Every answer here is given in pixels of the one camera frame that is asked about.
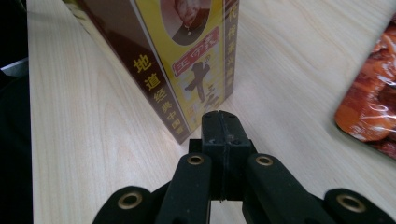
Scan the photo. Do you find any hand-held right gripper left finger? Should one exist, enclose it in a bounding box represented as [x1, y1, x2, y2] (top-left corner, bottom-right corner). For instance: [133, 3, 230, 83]
[189, 110, 226, 201]

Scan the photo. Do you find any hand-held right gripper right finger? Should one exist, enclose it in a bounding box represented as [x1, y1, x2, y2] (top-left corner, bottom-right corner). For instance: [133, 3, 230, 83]
[219, 110, 258, 201]

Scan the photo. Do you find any yellow and brown box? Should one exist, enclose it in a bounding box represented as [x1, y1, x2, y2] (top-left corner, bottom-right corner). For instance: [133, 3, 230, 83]
[64, 0, 241, 145]

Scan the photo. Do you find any orange snack packet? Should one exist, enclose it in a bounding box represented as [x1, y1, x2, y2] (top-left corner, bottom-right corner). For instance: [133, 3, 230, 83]
[334, 13, 396, 161]

